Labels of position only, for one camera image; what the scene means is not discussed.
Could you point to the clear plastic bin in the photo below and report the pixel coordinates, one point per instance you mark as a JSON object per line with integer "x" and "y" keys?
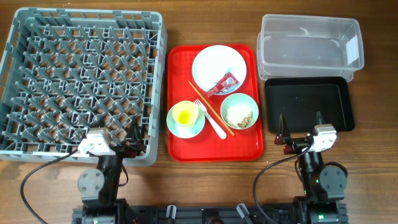
{"x": 291, "y": 46}

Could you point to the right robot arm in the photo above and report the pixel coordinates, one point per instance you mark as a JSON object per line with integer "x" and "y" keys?
{"x": 323, "y": 183}

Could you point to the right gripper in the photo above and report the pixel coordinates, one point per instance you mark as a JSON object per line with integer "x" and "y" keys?
{"x": 285, "y": 139}

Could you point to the yellow plastic cup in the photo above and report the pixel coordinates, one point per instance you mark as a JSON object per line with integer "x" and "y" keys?
{"x": 185, "y": 113}

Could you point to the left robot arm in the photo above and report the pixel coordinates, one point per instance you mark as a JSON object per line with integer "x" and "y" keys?
{"x": 99, "y": 186}

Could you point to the red plastic tray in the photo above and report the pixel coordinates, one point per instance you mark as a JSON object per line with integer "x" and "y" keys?
{"x": 245, "y": 145}

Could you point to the light blue plate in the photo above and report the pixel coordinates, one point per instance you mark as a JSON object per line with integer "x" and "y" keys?
{"x": 212, "y": 63}

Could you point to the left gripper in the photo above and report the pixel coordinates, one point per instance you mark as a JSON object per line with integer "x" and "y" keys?
{"x": 130, "y": 152}

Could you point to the grey dishwasher rack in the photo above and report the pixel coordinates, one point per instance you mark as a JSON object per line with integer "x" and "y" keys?
{"x": 65, "y": 71}

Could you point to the red sauce packet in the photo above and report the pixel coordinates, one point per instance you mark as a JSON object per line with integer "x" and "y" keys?
{"x": 227, "y": 81}

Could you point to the white plastic fork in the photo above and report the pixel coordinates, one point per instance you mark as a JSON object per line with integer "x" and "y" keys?
{"x": 213, "y": 123}

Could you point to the rice and peanut shells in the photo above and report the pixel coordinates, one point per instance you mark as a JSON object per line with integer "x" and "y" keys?
{"x": 238, "y": 116}

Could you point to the black plastic tray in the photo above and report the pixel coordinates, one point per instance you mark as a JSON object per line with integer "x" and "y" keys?
{"x": 299, "y": 100}

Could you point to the light blue small bowl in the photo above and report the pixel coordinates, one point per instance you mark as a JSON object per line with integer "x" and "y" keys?
{"x": 184, "y": 132}

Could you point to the light green bowl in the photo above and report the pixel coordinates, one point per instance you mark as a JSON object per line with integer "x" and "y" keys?
{"x": 240, "y": 98}

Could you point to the wooden chopstick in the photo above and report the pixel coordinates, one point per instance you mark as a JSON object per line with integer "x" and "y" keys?
{"x": 212, "y": 109}

